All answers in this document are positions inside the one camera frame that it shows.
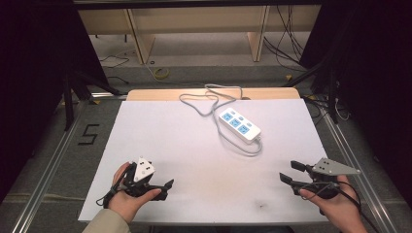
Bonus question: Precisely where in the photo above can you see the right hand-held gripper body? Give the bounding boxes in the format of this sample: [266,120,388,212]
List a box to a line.
[292,156,362,200]

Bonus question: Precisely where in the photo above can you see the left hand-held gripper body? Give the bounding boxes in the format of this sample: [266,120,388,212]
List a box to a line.
[121,156,166,198]

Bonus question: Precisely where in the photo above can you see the white power strip blue sockets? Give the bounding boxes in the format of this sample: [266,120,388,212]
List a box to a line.
[218,107,262,145]

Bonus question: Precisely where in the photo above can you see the person's left hand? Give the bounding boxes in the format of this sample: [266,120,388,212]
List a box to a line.
[108,161,162,224]

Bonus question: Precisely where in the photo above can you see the person's right hand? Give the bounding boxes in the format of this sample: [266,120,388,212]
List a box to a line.
[298,174,369,233]

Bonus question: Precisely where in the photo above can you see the white table cover sheet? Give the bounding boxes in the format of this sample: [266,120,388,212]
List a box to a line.
[78,98,329,225]

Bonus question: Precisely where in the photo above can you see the black metal stand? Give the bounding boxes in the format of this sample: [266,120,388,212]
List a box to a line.
[284,59,343,124]
[61,69,121,132]

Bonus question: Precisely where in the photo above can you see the black curtain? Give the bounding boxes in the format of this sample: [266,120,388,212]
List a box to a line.
[0,0,110,205]
[299,0,412,208]

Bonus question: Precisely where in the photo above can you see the aluminium floor rail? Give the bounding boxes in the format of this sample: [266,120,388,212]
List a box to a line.
[12,99,90,233]
[319,102,392,233]

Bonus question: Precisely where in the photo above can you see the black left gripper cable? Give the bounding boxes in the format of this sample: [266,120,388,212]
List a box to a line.
[95,164,131,209]

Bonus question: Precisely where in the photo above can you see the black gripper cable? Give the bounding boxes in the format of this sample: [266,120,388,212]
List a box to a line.
[95,164,131,209]
[303,180,381,233]

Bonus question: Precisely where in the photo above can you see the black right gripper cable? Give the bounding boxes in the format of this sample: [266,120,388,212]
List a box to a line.
[303,180,381,233]

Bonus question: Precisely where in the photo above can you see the grey power strip cable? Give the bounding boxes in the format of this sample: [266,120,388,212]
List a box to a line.
[178,83,263,157]

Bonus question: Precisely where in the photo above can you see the thin black floor cable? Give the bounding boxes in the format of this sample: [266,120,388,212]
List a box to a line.
[98,53,130,70]

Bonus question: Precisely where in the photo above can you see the black hanging cables bundle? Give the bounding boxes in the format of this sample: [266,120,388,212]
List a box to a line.
[262,5,307,70]

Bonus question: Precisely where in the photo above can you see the light wooden desk frame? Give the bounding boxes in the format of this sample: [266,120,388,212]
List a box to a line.
[77,4,323,65]

